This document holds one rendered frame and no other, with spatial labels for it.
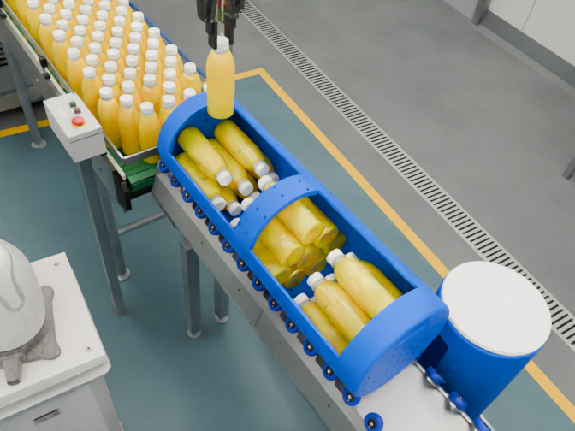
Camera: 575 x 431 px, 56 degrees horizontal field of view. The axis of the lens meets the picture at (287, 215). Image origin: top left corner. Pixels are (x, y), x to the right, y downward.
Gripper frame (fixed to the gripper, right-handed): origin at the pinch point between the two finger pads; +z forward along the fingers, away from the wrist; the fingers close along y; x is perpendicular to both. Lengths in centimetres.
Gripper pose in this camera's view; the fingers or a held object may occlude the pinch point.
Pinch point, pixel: (221, 32)
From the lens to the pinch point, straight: 135.0
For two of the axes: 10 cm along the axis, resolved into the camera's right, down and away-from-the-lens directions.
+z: -0.9, 6.7, 7.4
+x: -5.9, -6.3, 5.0
